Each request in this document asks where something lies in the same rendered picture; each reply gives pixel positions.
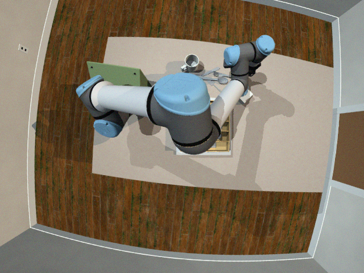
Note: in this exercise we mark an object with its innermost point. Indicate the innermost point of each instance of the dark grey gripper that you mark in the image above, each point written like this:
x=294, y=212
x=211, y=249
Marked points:
x=252, y=70

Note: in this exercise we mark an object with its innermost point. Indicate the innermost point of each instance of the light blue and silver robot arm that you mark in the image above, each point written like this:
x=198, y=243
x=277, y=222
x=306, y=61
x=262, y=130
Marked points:
x=179, y=102

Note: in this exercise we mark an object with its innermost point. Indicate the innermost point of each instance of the grey mug with white rim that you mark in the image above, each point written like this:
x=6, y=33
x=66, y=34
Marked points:
x=191, y=61

